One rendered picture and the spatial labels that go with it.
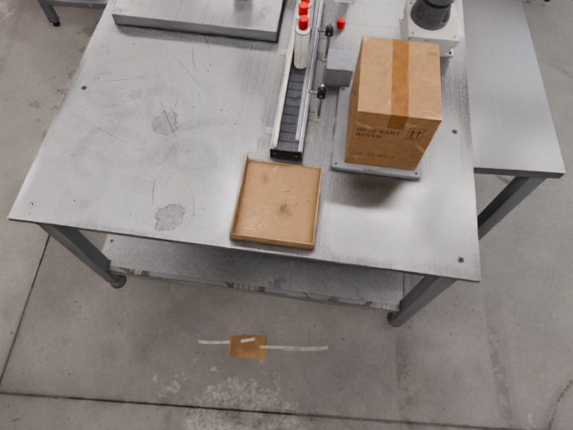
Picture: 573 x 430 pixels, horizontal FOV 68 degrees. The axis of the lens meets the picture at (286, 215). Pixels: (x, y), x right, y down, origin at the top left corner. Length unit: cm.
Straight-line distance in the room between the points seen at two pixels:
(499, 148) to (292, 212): 78
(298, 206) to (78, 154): 78
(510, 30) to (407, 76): 84
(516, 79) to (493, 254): 95
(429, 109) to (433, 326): 123
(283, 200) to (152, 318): 106
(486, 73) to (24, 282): 231
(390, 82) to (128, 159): 90
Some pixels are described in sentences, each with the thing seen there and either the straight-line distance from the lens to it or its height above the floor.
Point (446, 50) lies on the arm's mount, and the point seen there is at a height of 86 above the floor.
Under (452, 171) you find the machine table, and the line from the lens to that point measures 159.
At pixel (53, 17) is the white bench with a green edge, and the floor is 8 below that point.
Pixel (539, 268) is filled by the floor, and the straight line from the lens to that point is 257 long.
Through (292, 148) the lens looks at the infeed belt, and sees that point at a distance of 146.
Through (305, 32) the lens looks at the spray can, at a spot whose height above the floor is 104.
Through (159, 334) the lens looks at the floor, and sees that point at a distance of 219.
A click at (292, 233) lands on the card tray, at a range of 136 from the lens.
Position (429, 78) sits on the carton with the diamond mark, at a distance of 140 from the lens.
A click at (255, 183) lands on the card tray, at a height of 83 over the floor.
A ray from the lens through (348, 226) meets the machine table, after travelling 139.
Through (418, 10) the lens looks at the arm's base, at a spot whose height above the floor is 97.
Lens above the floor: 208
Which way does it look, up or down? 64 degrees down
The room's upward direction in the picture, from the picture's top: 2 degrees clockwise
